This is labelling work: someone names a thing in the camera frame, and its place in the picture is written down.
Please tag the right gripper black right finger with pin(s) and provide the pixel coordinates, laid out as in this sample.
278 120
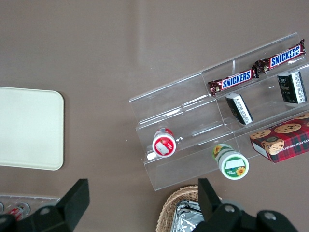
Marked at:
208 200

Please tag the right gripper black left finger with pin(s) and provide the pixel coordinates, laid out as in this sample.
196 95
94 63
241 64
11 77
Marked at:
72 203

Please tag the light wicker basket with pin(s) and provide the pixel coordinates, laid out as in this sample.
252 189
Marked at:
169 205

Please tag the cream plastic tray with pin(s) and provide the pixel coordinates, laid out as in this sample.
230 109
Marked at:
29 128

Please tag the stacked aluminium foil trays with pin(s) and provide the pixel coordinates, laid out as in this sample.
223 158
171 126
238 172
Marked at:
187 217

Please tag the clear acrylic bottle rack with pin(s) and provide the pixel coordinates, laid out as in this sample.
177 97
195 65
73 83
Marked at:
43 200

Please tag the green sunflower yogurt cup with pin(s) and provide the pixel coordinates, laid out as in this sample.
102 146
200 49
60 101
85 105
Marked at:
233 166

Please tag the red cola bottle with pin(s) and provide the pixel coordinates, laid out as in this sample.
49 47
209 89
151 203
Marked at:
19 209

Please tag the red strawberry yogurt cup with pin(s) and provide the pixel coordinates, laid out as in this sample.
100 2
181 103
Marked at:
164 146

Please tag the small dark snack box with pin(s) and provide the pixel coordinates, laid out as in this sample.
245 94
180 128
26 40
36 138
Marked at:
240 108
290 87

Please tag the red plaid cookie box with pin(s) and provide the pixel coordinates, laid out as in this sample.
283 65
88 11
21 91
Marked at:
287 142

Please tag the clear acrylic stepped stand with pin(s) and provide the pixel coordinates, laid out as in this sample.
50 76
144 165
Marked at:
183 101

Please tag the Snickers chocolate bar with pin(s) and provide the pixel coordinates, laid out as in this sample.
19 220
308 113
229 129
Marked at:
283 56
235 81

